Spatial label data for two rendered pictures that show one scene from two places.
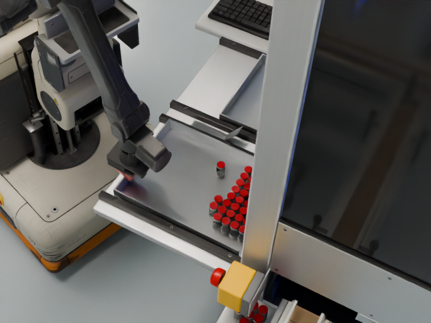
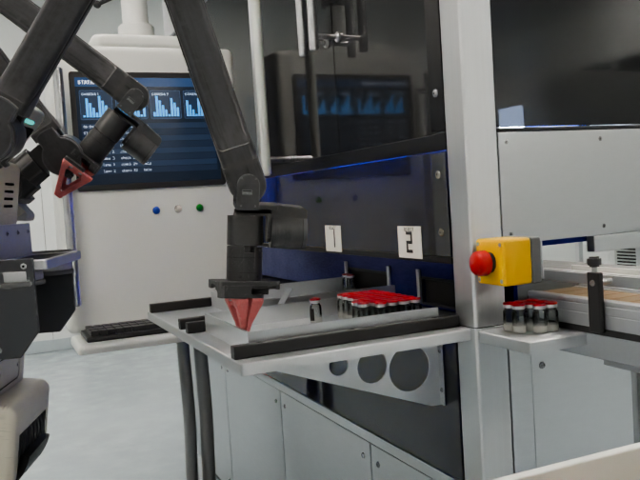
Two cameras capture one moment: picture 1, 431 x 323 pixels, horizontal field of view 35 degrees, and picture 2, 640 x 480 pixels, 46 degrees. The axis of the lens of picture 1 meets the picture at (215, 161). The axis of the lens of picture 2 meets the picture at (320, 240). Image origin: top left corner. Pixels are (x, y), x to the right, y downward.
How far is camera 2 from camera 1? 156 cm
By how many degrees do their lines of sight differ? 64
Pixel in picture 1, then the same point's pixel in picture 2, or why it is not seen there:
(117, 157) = (232, 281)
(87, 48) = (210, 41)
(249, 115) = not seen: hidden behind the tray
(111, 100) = (239, 128)
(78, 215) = not seen: outside the picture
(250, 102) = not seen: hidden behind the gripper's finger
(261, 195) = (476, 95)
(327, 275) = (556, 190)
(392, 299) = (610, 174)
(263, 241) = (490, 185)
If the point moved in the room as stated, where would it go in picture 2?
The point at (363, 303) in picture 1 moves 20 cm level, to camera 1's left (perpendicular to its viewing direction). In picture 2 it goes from (593, 209) to (547, 215)
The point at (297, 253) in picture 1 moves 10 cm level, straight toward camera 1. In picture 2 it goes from (524, 176) to (574, 171)
